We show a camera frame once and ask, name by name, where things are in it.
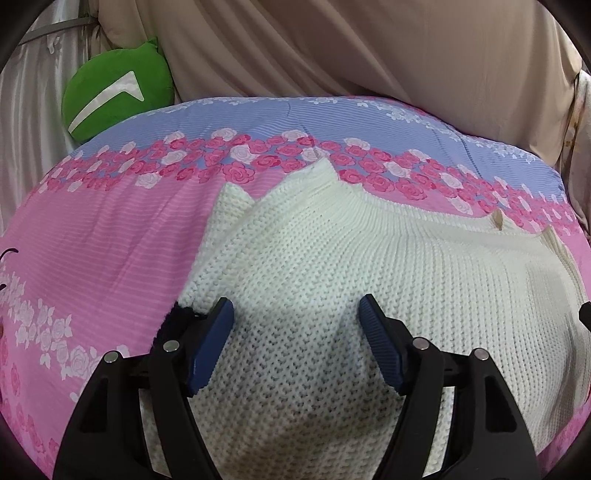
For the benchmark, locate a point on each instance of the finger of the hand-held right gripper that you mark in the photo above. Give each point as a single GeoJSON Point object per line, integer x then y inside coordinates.
{"type": "Point", "coordinates": [586, 313]}

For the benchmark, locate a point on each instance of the cream floral hanging cloth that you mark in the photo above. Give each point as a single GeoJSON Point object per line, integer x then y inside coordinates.
{"type": "Point", "coordinates": [581, 129]}

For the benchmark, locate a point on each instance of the silver satin curtain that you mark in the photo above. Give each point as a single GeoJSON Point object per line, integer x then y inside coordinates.
{"type": "Point", "coordinates": [32, 106]}

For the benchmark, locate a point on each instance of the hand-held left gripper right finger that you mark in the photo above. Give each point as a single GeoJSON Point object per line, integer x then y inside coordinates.
{"type": "Point", "coordinates": [381, 344]}

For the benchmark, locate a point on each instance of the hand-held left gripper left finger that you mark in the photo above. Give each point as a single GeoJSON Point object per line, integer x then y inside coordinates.
{"type": "Point", "coordinates": [213, 344]}

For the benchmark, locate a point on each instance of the pink floral bedsheet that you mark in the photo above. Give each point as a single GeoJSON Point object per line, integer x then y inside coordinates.
{"type": "Point", "coordinates": [106, 244]}

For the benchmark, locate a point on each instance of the white red striped knit sweater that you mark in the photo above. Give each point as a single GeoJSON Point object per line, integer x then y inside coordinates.
{"type": "Point", "coordinates": [369, 258]}

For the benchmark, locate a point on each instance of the beige curtain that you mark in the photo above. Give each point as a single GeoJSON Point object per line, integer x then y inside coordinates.
{"type": "Point", "coordinates": [369, 50]}

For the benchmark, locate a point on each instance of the green round pillow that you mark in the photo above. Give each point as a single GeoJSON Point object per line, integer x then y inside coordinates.
{"type": "Point", "coordinates": [115, 90]}

